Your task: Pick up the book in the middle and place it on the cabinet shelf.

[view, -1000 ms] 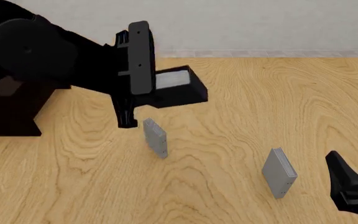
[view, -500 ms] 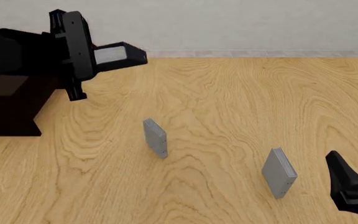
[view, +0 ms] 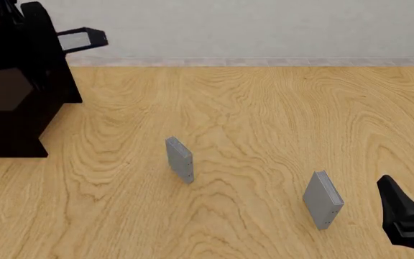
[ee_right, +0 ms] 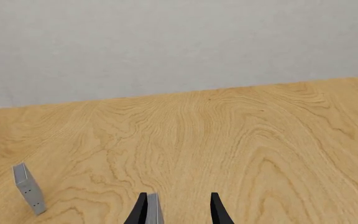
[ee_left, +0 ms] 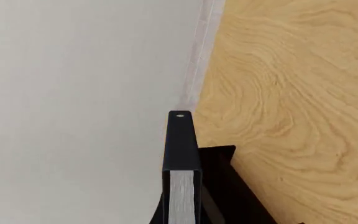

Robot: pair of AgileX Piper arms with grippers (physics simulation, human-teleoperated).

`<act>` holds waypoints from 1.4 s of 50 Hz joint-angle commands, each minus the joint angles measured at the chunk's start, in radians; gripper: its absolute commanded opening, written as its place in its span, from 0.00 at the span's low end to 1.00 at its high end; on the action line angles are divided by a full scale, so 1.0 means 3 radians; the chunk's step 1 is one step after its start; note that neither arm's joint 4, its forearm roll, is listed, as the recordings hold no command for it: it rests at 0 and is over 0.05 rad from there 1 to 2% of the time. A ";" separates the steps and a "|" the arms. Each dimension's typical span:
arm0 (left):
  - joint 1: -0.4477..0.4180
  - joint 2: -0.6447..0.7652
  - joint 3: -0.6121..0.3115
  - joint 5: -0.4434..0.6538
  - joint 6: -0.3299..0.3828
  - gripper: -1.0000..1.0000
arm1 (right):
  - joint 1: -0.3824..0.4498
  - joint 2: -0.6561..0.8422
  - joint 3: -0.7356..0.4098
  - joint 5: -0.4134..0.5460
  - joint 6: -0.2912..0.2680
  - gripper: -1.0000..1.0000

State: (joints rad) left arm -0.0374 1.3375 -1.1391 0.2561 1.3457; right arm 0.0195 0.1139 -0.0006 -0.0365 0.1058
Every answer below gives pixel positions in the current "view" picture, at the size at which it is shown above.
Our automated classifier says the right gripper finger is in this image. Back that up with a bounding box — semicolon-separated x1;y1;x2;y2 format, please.
376;174;414;225

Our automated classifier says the large grey book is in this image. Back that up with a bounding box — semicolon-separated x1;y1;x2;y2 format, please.
302;170;345;231

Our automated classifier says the small grey book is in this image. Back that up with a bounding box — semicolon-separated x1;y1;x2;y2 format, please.
165;135;195;186

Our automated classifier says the small flat grey plate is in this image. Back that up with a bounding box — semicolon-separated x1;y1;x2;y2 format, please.
56;26;109;54

